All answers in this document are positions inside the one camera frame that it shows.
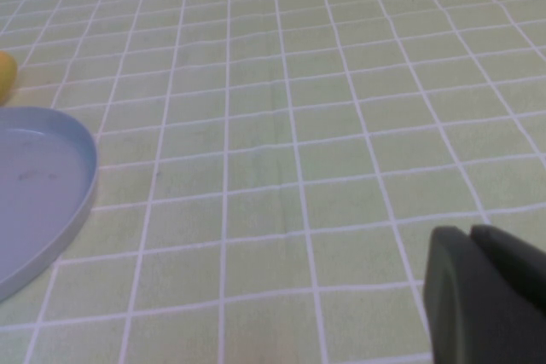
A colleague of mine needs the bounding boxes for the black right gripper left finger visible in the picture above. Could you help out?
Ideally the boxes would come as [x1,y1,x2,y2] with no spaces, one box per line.
[421,226,546,364]

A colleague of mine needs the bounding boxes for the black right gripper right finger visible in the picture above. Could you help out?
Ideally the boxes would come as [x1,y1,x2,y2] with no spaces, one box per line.
[471,223,546,299]

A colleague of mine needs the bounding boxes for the orange mango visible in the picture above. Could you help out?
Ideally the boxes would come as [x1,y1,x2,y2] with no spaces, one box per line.
[0,50,19,106]

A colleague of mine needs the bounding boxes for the blue round plate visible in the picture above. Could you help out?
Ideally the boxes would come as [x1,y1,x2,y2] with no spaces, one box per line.
[0,106,100,303]

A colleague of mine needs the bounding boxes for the green checked tablecloth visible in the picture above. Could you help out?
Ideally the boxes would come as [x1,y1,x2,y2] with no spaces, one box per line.
[0,0,546,364]

